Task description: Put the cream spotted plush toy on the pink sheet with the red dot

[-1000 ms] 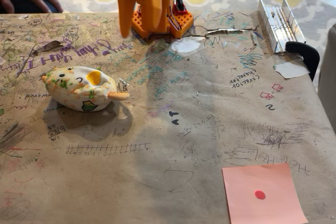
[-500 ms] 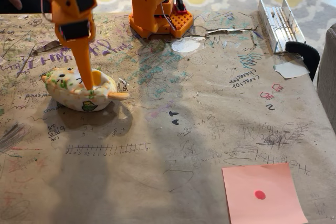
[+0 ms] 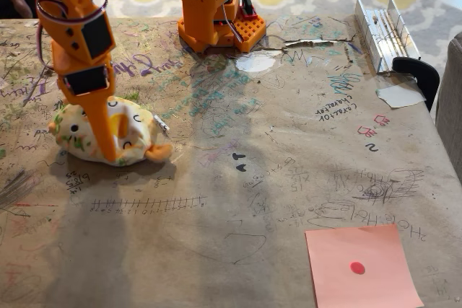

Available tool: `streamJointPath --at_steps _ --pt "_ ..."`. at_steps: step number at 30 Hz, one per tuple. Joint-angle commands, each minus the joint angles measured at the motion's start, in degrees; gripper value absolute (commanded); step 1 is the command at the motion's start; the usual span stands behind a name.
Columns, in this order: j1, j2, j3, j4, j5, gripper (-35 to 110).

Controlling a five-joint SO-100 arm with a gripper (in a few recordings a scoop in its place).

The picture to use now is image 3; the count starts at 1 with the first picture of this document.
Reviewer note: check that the white orange cat plush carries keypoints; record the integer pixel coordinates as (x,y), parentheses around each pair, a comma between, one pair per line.
(140,135)

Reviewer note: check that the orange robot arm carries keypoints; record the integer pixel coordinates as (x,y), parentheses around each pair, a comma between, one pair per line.
(202,1)

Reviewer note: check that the small red oval object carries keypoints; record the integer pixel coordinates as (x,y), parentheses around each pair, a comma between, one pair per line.
(357,268)

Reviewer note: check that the scribbled brown paper cover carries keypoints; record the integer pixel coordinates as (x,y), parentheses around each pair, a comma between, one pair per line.
(252,185)

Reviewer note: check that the pink sticky note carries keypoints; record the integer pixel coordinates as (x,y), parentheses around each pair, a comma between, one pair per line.
(361,243)

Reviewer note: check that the grey upholstered sofa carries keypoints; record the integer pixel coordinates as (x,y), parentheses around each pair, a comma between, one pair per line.
(451,113)

